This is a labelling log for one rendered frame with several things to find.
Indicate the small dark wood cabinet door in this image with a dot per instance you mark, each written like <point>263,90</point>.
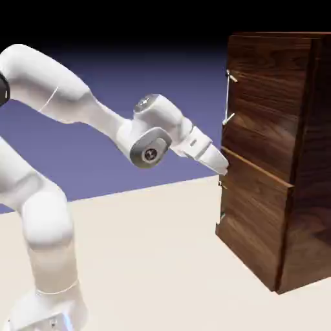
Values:
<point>253,227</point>

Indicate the large dark wood cabinet door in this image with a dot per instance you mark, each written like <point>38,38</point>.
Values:
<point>266,108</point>

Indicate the dark wood cabinet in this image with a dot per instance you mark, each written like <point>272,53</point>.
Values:
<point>310,168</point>

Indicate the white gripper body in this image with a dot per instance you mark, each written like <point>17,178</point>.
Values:
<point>215,157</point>

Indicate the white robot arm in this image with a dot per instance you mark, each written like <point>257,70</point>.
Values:
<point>51,85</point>

